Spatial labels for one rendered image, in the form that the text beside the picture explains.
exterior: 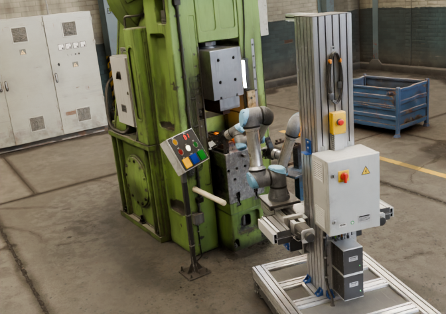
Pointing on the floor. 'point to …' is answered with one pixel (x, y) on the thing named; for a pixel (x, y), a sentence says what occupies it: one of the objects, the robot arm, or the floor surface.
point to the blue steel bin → (390, 102)
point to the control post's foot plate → (194, 272)
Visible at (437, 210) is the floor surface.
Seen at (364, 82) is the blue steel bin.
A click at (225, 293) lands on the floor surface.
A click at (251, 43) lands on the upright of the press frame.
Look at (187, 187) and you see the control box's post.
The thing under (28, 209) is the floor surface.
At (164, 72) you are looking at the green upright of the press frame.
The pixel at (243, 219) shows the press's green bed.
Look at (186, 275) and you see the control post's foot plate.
